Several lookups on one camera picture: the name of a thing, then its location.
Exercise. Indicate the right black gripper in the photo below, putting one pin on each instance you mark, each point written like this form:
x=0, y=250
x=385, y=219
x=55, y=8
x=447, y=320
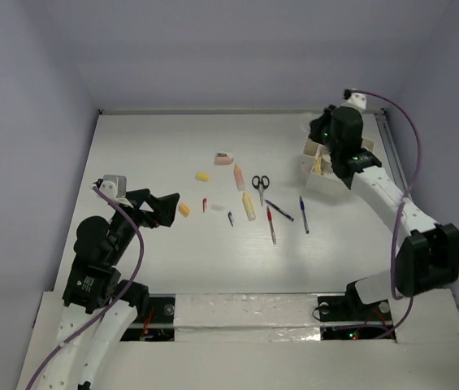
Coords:
x=315, y=124

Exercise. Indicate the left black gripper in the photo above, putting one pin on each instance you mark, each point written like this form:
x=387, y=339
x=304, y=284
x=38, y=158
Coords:
x=163, y=210

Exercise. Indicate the yellow highlighter cap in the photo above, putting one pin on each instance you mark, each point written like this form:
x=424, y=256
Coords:
x=202, y=176

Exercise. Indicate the yellow highlighter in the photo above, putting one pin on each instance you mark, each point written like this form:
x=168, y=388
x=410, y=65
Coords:
x=248, y=206

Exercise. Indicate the beige masking tape roll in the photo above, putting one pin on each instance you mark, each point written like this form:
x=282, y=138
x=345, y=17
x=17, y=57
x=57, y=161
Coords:
x=321, y=166

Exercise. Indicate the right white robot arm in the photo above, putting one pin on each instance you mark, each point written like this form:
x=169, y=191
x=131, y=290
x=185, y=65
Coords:
x=424, y=254

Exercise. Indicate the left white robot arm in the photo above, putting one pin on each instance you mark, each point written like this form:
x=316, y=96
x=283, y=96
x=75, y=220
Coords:
x=102, y=298

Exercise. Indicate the orange highlighter cap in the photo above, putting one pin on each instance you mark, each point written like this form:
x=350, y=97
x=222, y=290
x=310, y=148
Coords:
x=184, y=210

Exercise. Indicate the white desk organizer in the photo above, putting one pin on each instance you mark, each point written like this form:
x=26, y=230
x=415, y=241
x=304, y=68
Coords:
x=320, y=179

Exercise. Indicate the blue pen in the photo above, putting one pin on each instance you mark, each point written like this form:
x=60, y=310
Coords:
x=303, y=215

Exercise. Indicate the blue pen cap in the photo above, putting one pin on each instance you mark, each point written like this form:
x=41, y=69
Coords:
x=231, y=218

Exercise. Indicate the pink eraser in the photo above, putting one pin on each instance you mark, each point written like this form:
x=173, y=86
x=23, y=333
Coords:
x=223, y=159

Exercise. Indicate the black scissors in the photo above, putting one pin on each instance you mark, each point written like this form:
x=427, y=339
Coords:
x=261, y=183

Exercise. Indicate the pink highlighter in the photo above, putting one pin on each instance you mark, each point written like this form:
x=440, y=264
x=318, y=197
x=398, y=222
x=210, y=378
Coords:
x=239, y=179

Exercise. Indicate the purple pen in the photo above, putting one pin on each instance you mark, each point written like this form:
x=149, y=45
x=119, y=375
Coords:
x=279, y=210

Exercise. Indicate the red pen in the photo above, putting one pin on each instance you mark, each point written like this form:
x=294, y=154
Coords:
x=271, y=225

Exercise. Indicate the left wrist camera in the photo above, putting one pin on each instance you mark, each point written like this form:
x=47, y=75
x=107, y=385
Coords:
x=114, y=187

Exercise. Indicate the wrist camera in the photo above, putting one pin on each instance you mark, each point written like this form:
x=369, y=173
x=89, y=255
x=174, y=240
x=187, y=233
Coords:
x=114, y=187
x=354, y=99

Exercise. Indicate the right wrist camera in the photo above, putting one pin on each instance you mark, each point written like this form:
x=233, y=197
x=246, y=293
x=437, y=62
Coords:
x=354, y=99

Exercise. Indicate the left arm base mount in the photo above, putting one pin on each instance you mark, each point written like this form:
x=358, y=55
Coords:
x=157, y=325

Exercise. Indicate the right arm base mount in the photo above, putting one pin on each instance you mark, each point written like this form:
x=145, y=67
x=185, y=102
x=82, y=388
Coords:
x=340, y=319

